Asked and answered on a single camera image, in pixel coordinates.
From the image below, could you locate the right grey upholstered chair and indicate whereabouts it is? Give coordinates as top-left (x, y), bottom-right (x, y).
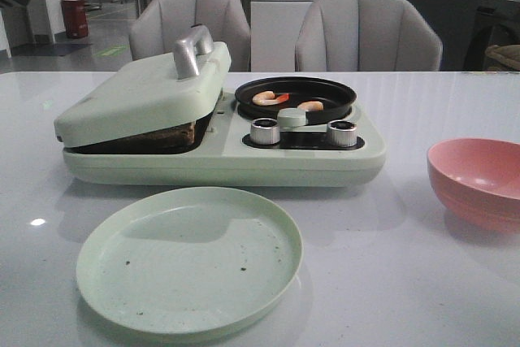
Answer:
top-left (294, 0), bottom-right (443, 72)

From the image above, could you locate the grey upholstered chair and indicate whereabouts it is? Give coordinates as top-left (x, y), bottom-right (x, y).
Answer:
top-left (294, 0), bottom-right (443, 72)
top-left (129, 0), bottom-right (251, 72)

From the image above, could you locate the red trash bin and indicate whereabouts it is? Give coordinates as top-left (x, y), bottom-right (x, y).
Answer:
top-left (60, 0), bottom-right (89, 39)

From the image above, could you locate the round black frying pan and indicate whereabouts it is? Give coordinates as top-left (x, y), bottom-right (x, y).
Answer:
top-left (235, 76), bottom-right (357, 125)

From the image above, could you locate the shrimp nearer bowl rim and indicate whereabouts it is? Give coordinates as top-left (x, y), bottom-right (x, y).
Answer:
top-left (297, 101), bottom-right (324, 111)

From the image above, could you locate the breakfast maker hinged lid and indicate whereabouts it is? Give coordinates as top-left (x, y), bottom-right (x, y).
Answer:
top-left (54, 41), bottom-right (232, 148)

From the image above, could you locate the silver control knob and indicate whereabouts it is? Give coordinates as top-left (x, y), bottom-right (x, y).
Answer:
top-left (326, 119), bottom-right (358, 148)
top-left (249, 118), bottom-right (280, 145)

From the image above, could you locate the shrimp nearer bowl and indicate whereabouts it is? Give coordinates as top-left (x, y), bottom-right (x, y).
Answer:
top-left (252, 90), bottom-right (289, 106)

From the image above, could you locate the light green breakfast maker base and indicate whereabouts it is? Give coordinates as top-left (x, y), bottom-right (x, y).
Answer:
top-left (62, 91), bottom-right (386, 187)

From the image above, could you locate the light green round plate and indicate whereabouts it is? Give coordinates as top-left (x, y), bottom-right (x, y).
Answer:
top-left (76, 187), bottom-right (303, 342)

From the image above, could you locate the pink bowl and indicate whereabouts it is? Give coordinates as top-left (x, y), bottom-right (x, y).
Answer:
top-left (427, 138), bottom-right (519, 233)

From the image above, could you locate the dark appliance at right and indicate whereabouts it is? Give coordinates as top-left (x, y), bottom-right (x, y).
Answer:
top-left (463, 0), bottom-right (519, 71)

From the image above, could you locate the left grey upholstered chair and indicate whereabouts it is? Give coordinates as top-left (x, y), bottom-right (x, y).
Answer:
top-left (129, 0), bottom-right (251, 72)

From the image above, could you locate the left silver control knob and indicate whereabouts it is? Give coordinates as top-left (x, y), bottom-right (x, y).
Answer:
top-left (249, 118), bottom-right (280, 145)

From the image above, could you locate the white refrigerator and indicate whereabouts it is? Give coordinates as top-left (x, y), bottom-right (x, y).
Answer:
top-left (250, 0), bottom-right (315, 72)

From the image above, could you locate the white bread slice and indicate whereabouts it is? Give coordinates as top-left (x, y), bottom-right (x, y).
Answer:
top-left (76, 122), bottom-right (196, 154)

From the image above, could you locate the right silver control knob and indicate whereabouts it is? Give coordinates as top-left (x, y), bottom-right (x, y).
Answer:
top-left (326, 119), bottom-right (358, 148)

